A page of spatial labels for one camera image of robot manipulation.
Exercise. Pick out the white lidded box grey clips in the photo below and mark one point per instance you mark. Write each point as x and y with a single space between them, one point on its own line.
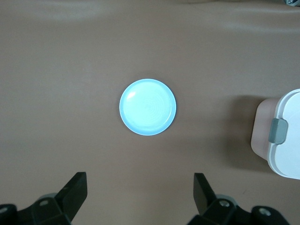
288 140

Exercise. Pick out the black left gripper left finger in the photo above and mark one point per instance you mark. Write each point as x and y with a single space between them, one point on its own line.
70 197

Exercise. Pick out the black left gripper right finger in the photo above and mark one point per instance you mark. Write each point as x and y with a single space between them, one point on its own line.
204 199

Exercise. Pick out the light blue round plate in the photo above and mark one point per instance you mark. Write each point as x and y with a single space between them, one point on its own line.
147 107

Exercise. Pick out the aluminium profile bracket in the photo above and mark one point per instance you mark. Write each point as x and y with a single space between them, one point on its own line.
294 2

